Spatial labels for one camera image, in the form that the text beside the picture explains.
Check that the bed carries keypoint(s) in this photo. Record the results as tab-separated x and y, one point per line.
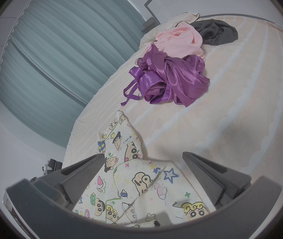
243	108

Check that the white printed pyjama top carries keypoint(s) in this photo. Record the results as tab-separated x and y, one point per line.
136	183

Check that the pale pink pillow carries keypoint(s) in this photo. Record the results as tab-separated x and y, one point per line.
149	37

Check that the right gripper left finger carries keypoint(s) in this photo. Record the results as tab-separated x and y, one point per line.
81	175

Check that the purple satin garment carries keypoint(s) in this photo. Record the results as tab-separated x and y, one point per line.
181	78

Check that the pink garment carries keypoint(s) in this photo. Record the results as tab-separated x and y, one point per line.
181	41

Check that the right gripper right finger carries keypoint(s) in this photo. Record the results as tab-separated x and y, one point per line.
206	178

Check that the black garment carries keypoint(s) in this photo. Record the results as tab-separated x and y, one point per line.
218	33

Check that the grey bedside table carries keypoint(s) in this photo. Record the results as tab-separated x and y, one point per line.
149	24

